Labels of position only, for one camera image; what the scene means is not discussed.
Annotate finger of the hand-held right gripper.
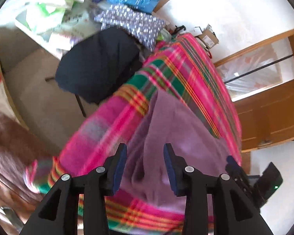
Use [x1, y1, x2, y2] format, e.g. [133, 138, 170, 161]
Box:
[226, 155, 248, 180]

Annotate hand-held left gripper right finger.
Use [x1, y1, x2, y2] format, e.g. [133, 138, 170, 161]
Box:
[163, 143, 273, 235]

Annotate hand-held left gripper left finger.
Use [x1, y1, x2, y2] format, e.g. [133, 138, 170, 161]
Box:
[20, 143, 128, 235]

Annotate purple fleece pants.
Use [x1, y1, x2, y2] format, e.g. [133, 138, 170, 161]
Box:
[110, 92, 238, 235]

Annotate wooden board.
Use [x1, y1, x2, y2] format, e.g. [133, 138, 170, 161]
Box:
[240, 152, 251, 174]

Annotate pink green plaid blanket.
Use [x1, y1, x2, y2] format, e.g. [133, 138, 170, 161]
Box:
[24, 33, 243, 235]

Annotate printed mesh door curtain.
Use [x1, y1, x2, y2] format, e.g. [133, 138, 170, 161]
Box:
[219, 37, 294, 98]

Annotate dark cloth covered chair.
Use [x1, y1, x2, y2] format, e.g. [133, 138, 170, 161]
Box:
[55, 26, 144, 118]

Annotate cardboard box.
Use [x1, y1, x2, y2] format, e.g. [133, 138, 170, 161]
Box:
[195, 24, 220, 49]

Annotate blue dotted cloth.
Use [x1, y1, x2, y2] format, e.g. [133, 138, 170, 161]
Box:
[94, 4, 166, 52]

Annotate cluttered white side table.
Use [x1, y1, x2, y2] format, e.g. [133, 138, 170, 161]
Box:
[15, 0, 108, 59]

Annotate wooden door frame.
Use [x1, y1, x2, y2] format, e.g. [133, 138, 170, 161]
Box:
[214, 29, 294, 101]

